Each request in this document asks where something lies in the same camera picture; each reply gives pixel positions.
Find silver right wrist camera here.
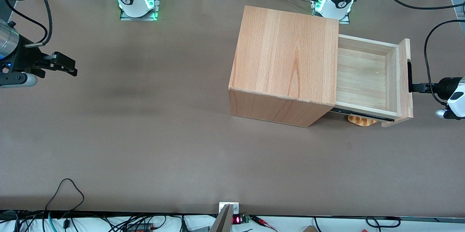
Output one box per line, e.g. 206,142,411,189
0,73,38,88

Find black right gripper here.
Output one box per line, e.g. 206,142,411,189
0,35,78,78

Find black cable coil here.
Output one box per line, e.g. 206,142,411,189
365,216,401,228

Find light wooden drawer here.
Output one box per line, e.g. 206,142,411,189
329,34,415,128

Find toy croissant bread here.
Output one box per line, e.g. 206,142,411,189
348,115,379,127

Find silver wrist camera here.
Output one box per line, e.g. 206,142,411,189
0,73,38,88
436,87,465,120

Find wooden drawer cabinet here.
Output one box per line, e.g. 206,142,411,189
228,5,340,128

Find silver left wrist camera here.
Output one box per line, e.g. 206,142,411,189
436,87,465,120

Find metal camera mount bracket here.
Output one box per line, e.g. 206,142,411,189
209,202,240,232

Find thin black looped cable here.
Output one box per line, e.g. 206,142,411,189
45,178,85,212

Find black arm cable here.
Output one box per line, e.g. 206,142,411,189
378,0,465,106
4,0,53,47

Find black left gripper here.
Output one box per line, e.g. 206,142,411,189
410,77,465,99

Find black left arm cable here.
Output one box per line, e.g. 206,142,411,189
378,0,465,106

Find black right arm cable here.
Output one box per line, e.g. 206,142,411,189
4,0,53,47

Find red clip lead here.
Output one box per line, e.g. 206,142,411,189
250,216,277,232

